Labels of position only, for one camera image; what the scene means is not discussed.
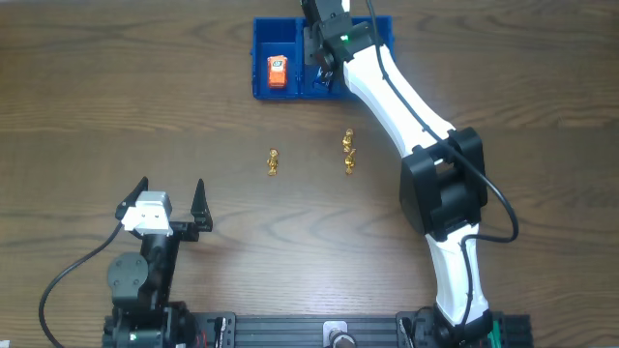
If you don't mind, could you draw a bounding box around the black cable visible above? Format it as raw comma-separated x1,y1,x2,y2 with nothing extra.
365,0,520,334
38,220,125,348

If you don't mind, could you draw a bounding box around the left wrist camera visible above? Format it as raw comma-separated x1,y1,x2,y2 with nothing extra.
120,190,174,238

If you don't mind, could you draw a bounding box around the orange candy box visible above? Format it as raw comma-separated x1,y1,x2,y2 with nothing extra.
266,54,289,90

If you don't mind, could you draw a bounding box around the mounting rail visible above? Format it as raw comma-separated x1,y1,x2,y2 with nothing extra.
103,311,533,348

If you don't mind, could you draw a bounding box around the blue tray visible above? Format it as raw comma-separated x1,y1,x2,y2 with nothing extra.
250,15,396,102

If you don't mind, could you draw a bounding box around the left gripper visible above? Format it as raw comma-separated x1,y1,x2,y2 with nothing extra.
114,176,215,243

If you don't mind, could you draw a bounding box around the blue candy pack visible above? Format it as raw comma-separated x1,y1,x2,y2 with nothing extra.
316,67,336,92

